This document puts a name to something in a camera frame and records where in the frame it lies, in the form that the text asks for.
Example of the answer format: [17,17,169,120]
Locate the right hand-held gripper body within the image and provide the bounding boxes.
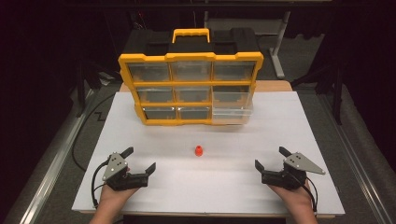
[261,151,327,191]

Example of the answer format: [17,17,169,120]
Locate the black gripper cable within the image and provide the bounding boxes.
[304,176,319,213]
[91,160,110,209]

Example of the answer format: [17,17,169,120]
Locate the person's right hand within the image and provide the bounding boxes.
[268,178,313,216]

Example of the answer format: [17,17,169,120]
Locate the grey metal stand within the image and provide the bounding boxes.
[268,10,292,80]

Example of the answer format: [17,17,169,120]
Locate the black stand legs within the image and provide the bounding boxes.
[74,58,123,119]
[290,59,345,126]

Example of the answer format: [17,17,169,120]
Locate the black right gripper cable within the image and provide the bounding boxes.
[304,176,319,213]

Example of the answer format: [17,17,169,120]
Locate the black cable on floor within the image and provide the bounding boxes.
[71,92,117,173]

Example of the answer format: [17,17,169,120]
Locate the aluminium floor rail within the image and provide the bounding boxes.
[317,92,396,224]
[17,88,96,224]

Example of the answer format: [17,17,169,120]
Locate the clear plastic drawer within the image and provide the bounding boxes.
[211,91,254,121]

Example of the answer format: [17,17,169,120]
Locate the yellow and black organizer cabinet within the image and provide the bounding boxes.
[118,27,265,127]

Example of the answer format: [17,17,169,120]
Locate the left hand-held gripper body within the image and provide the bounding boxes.
[102,151,150,191]

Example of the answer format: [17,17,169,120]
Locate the person's left hand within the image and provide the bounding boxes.
[97,167,140,216]

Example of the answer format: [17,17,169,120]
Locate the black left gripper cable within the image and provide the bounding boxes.
[91,160,110,209]

